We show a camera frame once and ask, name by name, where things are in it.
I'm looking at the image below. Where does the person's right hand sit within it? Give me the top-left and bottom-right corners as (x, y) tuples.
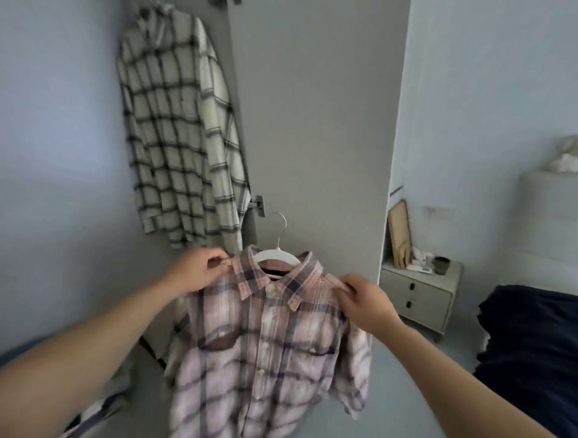
(338, 274), (403, 344)

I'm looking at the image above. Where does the person's left hand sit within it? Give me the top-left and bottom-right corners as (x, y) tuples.
(162, 247), (234, 297)

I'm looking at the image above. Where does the white plastic hanger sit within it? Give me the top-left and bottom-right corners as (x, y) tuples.
(250, 212), (302, 279)

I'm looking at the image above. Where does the pink plaid shirt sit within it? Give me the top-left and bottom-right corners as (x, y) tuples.
(164, 245), (372, 438)

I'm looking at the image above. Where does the cream plaid shirt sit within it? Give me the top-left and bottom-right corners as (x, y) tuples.
(116, 3), (253, 253)

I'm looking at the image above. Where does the navy Skechers tee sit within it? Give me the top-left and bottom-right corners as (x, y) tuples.
(471, 347), (578, 438)

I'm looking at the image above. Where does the white wardrobe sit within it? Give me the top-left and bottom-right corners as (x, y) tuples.
(0, 0), (412, 438)

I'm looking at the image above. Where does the person's left forearm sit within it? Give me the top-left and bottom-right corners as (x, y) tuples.
(0, 277), (181, 438)

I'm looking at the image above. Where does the person's right forearm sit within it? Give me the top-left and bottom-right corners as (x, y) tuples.
(377, 324), (559, 438)

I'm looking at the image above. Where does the beige nightstand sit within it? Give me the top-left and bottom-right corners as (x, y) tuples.
(379, 258), (465, 343)

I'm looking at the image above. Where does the brown wooden board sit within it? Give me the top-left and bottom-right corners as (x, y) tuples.
(387, 200), (414, 270)

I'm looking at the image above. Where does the cream teddy bear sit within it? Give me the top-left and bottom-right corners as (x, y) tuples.
(544, 134), (578, 174)

